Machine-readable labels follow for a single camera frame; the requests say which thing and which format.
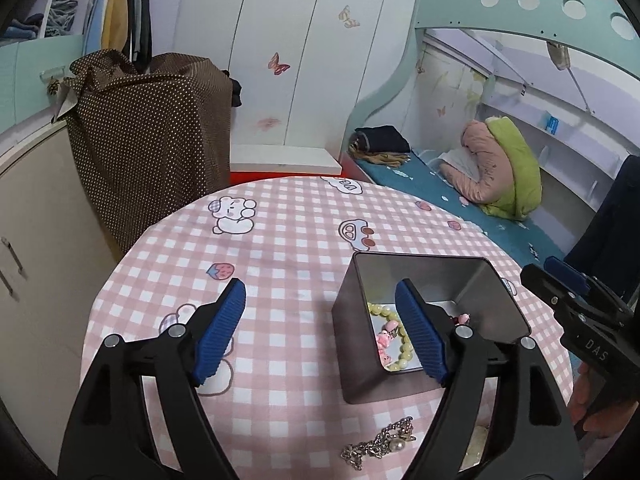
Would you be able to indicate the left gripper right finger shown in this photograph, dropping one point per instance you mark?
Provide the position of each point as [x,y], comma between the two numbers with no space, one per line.
[530,435]

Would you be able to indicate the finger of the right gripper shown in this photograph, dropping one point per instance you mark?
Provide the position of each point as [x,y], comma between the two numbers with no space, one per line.
[592,290]
[555,297]

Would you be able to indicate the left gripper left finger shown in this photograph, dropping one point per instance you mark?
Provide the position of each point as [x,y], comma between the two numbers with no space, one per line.
[109,435]

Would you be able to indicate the cream bead bracelet pink charms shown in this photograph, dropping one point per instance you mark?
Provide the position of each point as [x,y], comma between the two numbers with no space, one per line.
[395,348]

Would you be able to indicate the right human hand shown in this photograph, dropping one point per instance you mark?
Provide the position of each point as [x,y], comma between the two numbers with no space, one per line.
[607,422]

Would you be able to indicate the hanging dark navy garment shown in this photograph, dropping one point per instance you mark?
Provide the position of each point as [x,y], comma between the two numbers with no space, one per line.
[609,248]

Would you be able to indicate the pale jade pendant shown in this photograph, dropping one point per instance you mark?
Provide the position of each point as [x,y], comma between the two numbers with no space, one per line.
[474,451]

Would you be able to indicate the pink checkered tablecloth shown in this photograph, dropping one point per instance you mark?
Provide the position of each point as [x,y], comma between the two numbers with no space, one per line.
[279,412]

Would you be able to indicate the dark metal tin box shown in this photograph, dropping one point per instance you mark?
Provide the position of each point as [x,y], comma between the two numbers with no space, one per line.
[459,285]

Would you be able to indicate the pink green rolled quilt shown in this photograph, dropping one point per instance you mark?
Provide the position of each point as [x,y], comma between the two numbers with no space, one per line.
[510,183]

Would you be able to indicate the blue small box on shelf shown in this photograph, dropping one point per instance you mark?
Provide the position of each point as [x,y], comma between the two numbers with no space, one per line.
[551,124]

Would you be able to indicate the white pillow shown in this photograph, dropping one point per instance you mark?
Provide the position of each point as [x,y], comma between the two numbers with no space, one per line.
[462,160]

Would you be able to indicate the brown polka dot cloth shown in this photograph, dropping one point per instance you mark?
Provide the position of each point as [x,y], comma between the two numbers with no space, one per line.
[145,144]

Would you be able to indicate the white flat board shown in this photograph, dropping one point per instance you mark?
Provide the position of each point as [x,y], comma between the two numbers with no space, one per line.
[283,158]

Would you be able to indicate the folded dark clothes stack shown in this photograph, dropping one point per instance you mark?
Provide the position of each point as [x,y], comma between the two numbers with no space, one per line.
[382,145]

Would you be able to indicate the purple white shelf wardrobe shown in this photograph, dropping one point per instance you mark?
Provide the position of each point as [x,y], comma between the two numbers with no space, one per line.
[39,41]

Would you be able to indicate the hanging clothes row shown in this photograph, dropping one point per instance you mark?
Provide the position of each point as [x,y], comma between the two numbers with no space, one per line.
[121,25]

